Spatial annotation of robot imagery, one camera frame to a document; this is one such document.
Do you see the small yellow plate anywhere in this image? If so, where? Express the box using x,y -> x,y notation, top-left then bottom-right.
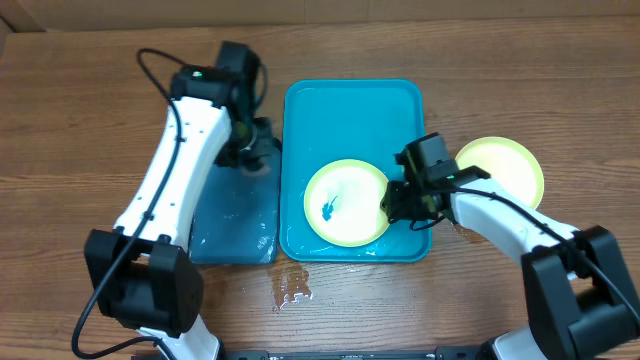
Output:
304,159 -> 389,247

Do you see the large yellow plate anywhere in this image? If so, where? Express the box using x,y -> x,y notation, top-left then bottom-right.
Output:
455,137 -> 544,209

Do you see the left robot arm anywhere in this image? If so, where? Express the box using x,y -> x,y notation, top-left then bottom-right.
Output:
70,41 -> 281,359

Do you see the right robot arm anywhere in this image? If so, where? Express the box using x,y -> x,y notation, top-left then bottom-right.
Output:
381,133 -> 639,360

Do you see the teal plastic tray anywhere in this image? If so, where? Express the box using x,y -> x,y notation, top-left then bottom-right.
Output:
279,79 -> 431,263

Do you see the black water basin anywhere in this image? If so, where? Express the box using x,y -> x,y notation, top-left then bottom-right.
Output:
189,139 -> 282,265

